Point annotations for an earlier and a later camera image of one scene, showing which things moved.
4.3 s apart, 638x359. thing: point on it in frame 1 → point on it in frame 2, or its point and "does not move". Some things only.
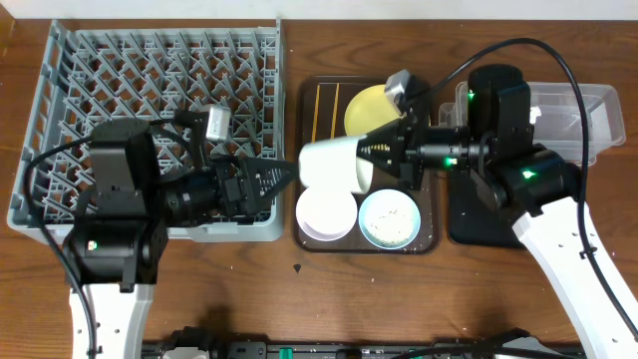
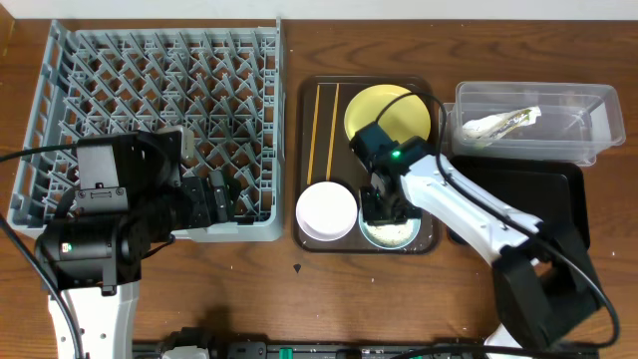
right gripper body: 412,166 → 379,211
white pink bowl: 326,214 does not move
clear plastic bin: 556,119 does not move
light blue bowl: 389,219 does not move
